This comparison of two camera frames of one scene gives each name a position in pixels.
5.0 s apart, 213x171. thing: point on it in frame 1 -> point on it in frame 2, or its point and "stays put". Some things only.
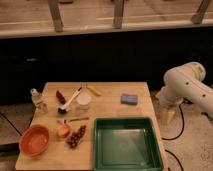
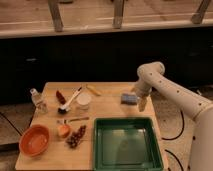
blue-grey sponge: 129,99 stays put
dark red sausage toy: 60,97 stays put
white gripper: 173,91 -> 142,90
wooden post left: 55,11 stays put
